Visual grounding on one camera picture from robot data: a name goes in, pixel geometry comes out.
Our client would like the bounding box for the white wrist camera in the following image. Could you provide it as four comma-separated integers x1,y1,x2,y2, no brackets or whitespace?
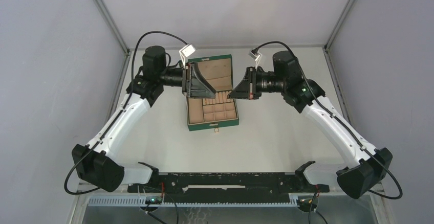
249,48,263,69
179,43,196,67

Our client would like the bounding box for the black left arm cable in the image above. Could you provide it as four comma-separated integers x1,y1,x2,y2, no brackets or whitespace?
64,31,188,196

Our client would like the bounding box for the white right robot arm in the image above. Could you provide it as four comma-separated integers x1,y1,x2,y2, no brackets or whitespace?
228,49,393,199

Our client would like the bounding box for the green jewelry box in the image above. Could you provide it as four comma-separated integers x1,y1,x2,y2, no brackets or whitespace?
185,54,240,132

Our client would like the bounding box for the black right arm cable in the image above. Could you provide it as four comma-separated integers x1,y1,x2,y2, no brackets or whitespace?
252,40,403,200

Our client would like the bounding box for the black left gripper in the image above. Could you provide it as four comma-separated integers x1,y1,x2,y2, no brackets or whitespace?
158,61,215,99

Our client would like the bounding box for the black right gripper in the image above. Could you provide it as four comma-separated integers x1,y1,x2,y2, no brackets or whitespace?
228,66,286,99

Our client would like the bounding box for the white slotted cable duct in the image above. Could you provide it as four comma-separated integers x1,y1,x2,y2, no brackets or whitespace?
88,195,312,208

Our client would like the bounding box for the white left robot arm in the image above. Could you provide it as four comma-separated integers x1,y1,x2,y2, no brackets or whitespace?
72,44,216,192

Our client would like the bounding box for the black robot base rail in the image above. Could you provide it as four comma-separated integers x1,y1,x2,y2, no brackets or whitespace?
127,162,330,202

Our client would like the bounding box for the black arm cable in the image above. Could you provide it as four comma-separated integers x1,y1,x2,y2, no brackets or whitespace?
64,31,188,196
252,40,403,200

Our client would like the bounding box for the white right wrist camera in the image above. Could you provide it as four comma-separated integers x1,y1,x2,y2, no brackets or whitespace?
249,48,263,69

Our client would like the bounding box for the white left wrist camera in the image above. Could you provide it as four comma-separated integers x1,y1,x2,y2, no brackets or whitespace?
179,43,196,67

